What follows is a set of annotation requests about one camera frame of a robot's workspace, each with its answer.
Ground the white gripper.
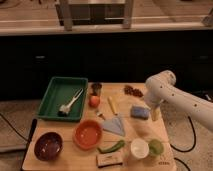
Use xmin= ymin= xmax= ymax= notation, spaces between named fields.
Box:
xmin=144 ymin=91 xmax=163 ymax=121

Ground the blue sponge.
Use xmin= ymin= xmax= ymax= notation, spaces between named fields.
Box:
xmin=130 ymin=106 xmax=149 ymax=120

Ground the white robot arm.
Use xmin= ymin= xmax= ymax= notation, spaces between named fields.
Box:
xmin=144 ymin=70 xmax=213 ymax=132

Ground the red orange bowl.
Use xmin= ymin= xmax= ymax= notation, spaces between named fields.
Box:
xmin=73 ymin=120 xmax=102 ymax=150

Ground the dark purple bowl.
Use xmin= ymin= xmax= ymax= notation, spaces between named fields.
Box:
xmin=34 ymin=132 xmax=63 ymax=161

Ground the bunch of dark grapes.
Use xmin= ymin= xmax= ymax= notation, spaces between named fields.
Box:
xmin=124 ymin=85 xmax=143 ymax=98

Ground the green lime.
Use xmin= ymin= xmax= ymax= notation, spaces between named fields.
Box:
xmin=148 ymin=139 xmax=164 ymax=157

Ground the white cup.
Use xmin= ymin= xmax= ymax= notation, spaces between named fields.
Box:
xmin=130 ymin=138 xmax=149 ymax=159

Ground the green chili pepper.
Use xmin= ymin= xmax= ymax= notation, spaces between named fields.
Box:
xmin=97 ymin=140 xmax=125 ymax=154

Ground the orange peach fruit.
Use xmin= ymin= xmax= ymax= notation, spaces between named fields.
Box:
xmin=89 ymin=96 xmax=100 ymax=108

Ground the small dark metal cup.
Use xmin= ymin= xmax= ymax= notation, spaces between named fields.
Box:
xmin=91 ymin=82 xmax=102 ymax=96

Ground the small tan box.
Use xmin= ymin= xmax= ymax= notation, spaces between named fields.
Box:
xmin=96 ymin=152 xmax=123 ymax=168

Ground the green plastic tray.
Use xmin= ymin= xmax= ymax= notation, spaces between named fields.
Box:
xmin=37 ymin=77 xmax=88 ymax=122

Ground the black cable right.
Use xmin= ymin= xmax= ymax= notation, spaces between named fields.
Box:
xmin=169 ymin=115 xmax=198 ymax=171

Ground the black cable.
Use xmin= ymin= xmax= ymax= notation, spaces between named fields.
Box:
xmin=0 ymin=112 xmax=30 ymax=142
xmin=169 ymin=115 xmax=198 ymax=171

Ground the yellow handled spatula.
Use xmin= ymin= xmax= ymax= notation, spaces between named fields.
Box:
xmin=102 ymin=97 xmax=126 ymax=136

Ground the black cable left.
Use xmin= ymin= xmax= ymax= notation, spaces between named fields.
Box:
xmin=0 ymin=112 xmax=30 ymax=142

